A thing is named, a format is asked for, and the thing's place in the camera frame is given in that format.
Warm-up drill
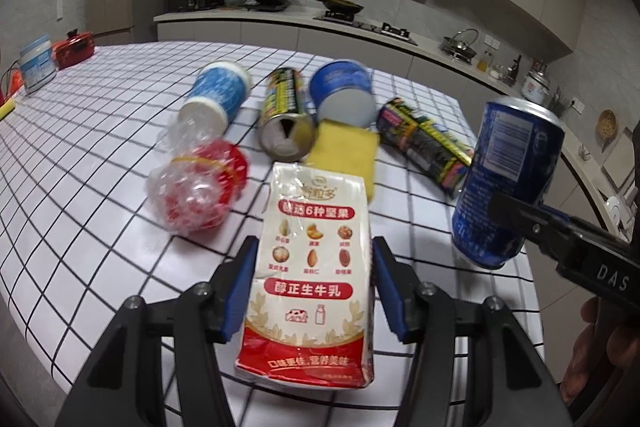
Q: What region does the yellow sponge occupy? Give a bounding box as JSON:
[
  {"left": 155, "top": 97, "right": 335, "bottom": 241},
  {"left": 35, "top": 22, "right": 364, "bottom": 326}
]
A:
[{"left": 305, "top": 120, "right": 380, "bottom": 202}]

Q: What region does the crushed dark snack wrapper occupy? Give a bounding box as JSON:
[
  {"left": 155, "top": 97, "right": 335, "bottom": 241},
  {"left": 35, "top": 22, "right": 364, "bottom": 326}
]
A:
[{"left": 376, "top": 98, "right": 474, "bottom": 195}]

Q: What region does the red white milk carton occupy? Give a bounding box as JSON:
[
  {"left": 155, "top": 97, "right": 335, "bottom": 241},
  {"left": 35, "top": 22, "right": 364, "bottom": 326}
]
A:
[{"left": 235, "top": 162, "right": 374, "bottom": 389}]

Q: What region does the frying pan with handle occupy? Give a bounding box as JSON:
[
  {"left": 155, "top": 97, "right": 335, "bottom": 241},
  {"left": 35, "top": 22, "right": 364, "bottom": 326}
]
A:
[{"left": 312, "top": 0, "right": 363, "bottom": 15}]

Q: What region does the clear cup red lid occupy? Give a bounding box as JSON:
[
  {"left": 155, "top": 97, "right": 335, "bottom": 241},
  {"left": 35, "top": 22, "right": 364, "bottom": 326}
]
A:
[{"left": 145, "top": 116, "right": 248, "bottom": 235}]

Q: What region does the checkered white tablecloth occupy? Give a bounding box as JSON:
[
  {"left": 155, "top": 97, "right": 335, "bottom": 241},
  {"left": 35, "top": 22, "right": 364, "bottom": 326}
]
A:
[{"left": 1, "top": 42, "right": 544, "bottom": 426}]

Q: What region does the blue white patterned paper cup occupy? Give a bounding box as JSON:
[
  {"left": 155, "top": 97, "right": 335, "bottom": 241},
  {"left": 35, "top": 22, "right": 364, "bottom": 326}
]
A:
[{"left": 177, "top": 61, "right": 253, "bottom": 135}]

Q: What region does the red lidded pot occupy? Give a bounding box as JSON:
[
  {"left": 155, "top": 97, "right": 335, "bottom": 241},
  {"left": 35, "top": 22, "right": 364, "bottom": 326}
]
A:
[{"left": 52, "top": 29, "right": 96, "bottom": 69}]

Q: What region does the blue white tissue box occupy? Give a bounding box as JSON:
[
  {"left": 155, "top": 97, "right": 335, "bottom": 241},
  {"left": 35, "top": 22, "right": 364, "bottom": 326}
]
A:
[{"left": 18, "top": 35, "right": 58, "bottom": 94}]

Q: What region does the yellow green drink can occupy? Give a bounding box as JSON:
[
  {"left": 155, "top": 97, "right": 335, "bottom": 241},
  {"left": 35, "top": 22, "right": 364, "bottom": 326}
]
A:
[{"left": 258, "top": 67, "right": 316, "bottom": 162}]

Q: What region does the blue soda can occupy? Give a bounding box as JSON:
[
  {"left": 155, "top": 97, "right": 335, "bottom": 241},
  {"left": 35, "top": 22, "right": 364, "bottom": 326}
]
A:
[{"left": 451, "top": 96, "right": 565, "bottom": 270}]

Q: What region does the black gas stove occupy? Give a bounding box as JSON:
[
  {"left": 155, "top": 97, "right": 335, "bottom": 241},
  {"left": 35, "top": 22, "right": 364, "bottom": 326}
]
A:
[{"left": 314, "top": 12, "right": 416, "bottom": 46}]

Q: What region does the person's right hand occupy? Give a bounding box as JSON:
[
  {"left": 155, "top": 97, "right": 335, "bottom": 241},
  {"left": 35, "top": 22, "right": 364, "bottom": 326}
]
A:
[{"left": 560, "top": 297, "right": 639, "bottom": 405}]

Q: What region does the white rice cooker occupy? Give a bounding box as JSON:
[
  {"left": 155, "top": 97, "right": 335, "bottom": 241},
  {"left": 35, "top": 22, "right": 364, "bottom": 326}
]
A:
[{"left": 521, "top": 60, "right": 550, "bottom": 105}]

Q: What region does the cutting board leaning on wall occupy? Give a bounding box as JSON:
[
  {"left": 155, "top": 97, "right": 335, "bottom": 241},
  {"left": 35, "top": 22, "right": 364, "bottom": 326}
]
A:
[{"left": 602, "top": 128, "right": 634, "bottom": 193}]

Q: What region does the woven basket on wall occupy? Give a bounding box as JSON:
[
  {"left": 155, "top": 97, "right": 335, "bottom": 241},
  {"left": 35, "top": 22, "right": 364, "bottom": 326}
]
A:
[{"left": 596, "top": 109, "right": 618, "bottom": 142}]

